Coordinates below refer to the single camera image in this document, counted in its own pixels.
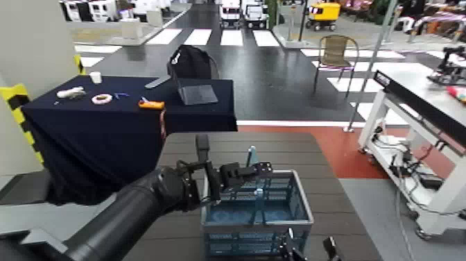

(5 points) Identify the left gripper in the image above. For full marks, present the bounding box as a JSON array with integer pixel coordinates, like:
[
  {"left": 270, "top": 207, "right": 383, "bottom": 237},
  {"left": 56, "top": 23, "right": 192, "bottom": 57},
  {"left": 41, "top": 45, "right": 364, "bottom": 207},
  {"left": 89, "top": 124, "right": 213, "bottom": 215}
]
[{"left": 178, "top": 135, "right": 274, "bottom": 213}]

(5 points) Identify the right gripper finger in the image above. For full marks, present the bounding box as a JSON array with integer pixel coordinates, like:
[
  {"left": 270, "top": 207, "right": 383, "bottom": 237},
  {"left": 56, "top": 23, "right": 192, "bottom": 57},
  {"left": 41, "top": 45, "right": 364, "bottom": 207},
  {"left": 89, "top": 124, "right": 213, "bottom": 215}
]
[
  {"left": 278, "top": 228, "right": 309, "bottom": 261},
  {"left": 323, "top": 237, "right": 344, "bottom": 261}
]

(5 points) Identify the orange hand tool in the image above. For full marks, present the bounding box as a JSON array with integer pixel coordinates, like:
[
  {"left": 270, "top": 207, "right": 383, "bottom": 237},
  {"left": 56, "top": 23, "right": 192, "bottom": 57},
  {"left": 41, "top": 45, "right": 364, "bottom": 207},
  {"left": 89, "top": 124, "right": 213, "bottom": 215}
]
[{"left": 138, "top": 96, "right": 166, "bottom": 111}]

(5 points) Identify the black backpack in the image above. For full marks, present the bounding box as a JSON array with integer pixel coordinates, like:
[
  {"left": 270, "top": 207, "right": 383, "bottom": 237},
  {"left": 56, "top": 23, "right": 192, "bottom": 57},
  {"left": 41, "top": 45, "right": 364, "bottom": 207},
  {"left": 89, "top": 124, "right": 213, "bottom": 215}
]
[{"left": 166, "top": 44, "right": 221, "bottom": 81}]

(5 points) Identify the grey flat slab device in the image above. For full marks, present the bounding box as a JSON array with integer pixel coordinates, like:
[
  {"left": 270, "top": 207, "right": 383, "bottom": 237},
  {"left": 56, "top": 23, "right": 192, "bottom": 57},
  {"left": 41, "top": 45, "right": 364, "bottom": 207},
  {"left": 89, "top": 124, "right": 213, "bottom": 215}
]
[{"left": 144, "top": 74, "right": 172, "bottom": 90}]

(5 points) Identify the black power box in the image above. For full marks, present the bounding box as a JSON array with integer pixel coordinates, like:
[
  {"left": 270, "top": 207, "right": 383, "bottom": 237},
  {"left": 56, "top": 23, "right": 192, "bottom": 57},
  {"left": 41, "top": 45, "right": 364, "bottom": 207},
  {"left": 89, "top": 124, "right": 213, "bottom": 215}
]
[{"left": 418, "top": 174, "right": 445, "bottom": 190}]

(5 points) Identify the navy blue tablecloth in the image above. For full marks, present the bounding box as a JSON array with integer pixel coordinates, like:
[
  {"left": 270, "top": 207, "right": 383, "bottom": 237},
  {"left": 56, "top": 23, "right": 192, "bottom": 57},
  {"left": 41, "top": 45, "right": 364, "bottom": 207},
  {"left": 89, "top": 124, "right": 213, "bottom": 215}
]
[{"left": 21, "top": 74, "right": 239, "bottom": 207}]

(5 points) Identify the white tape roll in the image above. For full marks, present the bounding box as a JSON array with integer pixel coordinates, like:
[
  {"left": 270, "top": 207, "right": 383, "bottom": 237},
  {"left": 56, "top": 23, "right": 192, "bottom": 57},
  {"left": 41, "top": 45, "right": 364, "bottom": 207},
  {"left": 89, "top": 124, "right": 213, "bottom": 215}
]
[{"left": 91, "top": 93, "right": 114, "bottom": 106}]

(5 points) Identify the white delivery vehicle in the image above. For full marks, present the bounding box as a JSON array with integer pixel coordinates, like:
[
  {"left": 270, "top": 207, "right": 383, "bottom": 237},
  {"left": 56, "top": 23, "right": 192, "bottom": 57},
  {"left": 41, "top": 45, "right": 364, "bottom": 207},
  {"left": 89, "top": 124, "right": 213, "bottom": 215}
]
[
  {"left": 219, "top": 0, "right": 243, "bottom": 29},
  {"left": 243, "top": 0, "right": 270, "bottom": 29}
]

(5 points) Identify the tall green plant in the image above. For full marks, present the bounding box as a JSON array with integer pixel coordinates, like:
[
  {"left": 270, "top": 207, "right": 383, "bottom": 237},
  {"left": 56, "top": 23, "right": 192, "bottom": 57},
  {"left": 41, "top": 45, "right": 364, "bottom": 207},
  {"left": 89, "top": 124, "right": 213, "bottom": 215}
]
[{"left": 265, "top": 0, "right": 278, "bottom": 30}]

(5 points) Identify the black signpost pole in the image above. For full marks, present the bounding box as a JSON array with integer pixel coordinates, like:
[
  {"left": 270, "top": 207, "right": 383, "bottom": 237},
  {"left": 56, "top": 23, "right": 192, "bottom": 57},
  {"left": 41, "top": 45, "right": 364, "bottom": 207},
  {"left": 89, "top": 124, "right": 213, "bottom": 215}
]
[{"left": 298, "top": 0, "right": 309, "bottom": 42}]

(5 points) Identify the white concrete block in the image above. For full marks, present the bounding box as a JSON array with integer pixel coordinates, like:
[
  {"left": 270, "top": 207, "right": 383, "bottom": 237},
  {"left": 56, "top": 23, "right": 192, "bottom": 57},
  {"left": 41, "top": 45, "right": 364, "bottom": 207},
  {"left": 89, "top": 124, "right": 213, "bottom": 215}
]
[
  {"left": 145, "top": 8, "right": 164, "bottom": 27},
  {"left": 120, "top": 18, "right": 144, "bottom": 40}
]

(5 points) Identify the grey metal sign pole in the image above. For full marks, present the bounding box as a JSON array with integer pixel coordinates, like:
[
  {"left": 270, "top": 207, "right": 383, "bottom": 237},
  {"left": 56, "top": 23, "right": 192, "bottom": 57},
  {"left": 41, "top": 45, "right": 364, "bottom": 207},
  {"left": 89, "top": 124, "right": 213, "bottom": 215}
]
[{"left": 343, "top": 0, "right": 399, "bottom": 133}]

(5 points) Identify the crumpled white cloth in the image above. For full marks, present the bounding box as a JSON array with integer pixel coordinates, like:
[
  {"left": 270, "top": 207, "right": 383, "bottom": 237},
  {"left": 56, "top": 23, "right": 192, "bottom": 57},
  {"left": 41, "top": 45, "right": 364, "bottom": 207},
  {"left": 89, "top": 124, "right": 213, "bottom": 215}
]
[{"left": 56, "top": 86, "right": 87, "bottom": 99}]

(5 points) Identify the yellow delivery vehicle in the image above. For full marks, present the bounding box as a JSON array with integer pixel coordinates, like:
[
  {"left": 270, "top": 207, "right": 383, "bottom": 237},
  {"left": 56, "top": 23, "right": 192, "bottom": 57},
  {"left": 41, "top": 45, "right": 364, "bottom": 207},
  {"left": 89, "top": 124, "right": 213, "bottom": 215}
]
[{"left": 305, "top": 3, "right": 341, "bottom": 32}]

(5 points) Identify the yellow black corner guard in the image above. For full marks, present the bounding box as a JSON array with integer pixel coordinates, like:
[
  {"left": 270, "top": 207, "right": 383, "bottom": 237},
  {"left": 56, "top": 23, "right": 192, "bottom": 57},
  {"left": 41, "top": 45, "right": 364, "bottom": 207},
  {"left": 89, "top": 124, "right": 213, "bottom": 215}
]
[
  {"left": 0, "top": 83, "right": 44, "bottom": 165},
  {"left": 74, "top": 53, "right": 87, "bottom": 76}
]

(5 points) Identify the white workbench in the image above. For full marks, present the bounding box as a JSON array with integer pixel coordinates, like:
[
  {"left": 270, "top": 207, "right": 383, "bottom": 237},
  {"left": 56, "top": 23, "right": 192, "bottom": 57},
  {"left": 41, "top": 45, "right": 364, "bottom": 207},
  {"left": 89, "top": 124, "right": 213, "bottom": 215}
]
[{"left": 358, "top": 62, "right": 466, "bottom": 242}]

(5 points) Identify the white kiosk machine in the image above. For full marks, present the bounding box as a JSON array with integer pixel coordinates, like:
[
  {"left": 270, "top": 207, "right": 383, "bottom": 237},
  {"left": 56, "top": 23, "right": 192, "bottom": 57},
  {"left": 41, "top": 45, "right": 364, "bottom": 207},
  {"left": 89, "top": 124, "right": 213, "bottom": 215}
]
[
  {"left": 88, "top": 0, "right": 117, "bottom": 23},
  {"left": 60, "top": 0, "right": 84, "bottom": 22}
]

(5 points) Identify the red pink object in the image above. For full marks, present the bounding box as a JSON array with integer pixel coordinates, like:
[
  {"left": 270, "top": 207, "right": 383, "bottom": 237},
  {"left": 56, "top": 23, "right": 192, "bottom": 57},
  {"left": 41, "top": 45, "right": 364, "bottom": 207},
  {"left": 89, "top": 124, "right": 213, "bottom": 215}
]
[{"left": 447, "top": 85, "right": 466, "bottom": 105}]

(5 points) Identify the green bush row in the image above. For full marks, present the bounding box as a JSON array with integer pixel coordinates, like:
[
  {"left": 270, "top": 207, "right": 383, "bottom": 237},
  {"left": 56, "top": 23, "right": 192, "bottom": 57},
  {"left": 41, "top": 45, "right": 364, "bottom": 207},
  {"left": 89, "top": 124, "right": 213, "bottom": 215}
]
[{"left": 365, "top": 0, "right": 390, "bottom": 17}]

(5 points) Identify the purple cloth stall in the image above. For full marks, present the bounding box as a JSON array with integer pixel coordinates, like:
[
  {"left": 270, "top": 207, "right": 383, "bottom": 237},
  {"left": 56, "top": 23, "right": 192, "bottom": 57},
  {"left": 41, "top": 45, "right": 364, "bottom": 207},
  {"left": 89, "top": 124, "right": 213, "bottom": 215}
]
[{"left": 411, "top": 10, "right": 466, "bottom": 37}]

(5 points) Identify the white floor cable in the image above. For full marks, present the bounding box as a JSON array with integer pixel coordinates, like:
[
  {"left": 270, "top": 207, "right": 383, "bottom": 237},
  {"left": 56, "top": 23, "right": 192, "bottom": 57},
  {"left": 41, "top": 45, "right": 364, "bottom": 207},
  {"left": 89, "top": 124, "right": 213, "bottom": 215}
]
[{"left": 395, "top": 189, "right": 416, "bottom": 261}]

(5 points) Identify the red strap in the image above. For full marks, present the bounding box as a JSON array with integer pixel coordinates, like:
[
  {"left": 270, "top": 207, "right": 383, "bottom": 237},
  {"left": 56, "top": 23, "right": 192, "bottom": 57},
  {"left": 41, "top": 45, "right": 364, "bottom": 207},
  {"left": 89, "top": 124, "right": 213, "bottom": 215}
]
[{"left": 159, "top": 109, "right": 168, "bottom": 141}]

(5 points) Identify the black cable bundle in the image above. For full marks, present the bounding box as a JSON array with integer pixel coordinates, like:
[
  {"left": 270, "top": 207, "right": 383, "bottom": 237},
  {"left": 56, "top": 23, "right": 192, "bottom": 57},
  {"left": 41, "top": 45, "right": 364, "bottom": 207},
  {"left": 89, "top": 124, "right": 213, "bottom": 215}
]
[{"left": 374, "top": 135, "right": 438, "bottom": 179}]

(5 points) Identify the wicker metal frame chair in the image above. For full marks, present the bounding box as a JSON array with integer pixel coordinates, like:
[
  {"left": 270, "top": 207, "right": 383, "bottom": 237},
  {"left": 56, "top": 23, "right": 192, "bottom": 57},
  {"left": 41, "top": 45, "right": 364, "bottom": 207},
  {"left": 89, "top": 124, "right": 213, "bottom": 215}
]
[{"left": 313, "top": 34, "right": 361, "bottom": 99}]

